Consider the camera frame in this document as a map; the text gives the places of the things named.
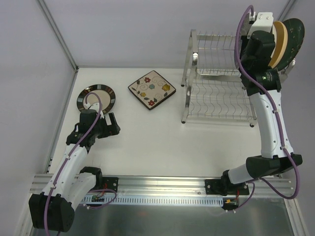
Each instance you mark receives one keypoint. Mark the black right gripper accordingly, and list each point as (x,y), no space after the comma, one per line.
(245,43)

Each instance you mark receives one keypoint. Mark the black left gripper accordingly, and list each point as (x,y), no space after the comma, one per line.
(111,124)

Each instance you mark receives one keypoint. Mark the yellow bear plate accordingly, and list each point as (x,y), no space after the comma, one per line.
(281,40)

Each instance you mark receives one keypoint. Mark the striped rim round plate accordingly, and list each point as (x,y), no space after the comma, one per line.
(96,93)

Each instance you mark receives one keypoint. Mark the cream bear plate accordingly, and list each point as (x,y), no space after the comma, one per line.
(274,32)

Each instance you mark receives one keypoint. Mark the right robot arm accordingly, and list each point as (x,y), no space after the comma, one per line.
(263,87)

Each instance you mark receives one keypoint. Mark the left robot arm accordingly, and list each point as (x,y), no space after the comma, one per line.
(53,209)

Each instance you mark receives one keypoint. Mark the metal dish rack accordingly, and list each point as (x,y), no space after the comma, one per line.
(214,91)

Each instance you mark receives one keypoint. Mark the dark green floral plate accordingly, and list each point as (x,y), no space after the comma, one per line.
(296,32)

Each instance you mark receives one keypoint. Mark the square floral plate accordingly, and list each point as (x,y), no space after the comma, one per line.
(151,89)

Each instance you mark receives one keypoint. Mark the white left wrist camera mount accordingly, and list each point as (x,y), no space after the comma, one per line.
(106,107)

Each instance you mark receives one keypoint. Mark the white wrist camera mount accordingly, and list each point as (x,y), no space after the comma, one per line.
(106,107)
(261,21)

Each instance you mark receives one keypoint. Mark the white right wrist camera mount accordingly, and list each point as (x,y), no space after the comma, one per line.
(261,21)

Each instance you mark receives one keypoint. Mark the aluminium mounting rail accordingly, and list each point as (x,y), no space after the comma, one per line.
(173,186)

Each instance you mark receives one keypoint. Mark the aluminium frame post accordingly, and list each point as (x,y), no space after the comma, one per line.
(57,33)

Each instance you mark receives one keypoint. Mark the white slotted cable duct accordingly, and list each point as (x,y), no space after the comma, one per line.
(204,201)

